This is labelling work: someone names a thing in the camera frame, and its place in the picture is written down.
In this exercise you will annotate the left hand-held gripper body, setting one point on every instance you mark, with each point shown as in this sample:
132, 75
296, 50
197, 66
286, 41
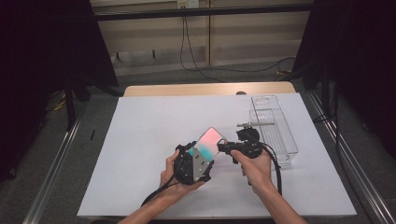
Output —
191, 169

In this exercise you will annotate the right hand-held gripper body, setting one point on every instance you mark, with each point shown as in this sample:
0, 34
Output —
249, 147

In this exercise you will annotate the blue clear-edged phone case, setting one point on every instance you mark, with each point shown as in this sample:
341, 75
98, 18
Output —
211, 140

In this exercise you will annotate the person's right hand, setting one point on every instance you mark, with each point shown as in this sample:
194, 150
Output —
257, 171

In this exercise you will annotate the person's left hand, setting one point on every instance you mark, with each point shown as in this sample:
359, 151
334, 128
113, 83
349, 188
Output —
169, 186

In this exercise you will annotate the clear plastic storage box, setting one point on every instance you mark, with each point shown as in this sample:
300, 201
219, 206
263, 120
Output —
280, 137

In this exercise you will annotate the white table mat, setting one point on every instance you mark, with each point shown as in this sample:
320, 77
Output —
130, 155

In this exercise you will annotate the wooden table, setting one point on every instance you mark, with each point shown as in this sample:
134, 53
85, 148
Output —
186, 88

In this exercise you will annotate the black horizontal bar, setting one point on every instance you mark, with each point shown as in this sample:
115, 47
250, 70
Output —
202, 12

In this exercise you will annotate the black curtain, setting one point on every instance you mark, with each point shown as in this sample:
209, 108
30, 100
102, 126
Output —
46, 62
358, 62

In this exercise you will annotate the metal floor rail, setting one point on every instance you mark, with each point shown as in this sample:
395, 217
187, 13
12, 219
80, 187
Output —
53, 174
358, 168

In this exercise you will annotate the white wall socket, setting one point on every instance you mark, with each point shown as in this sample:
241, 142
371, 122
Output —
188, 3

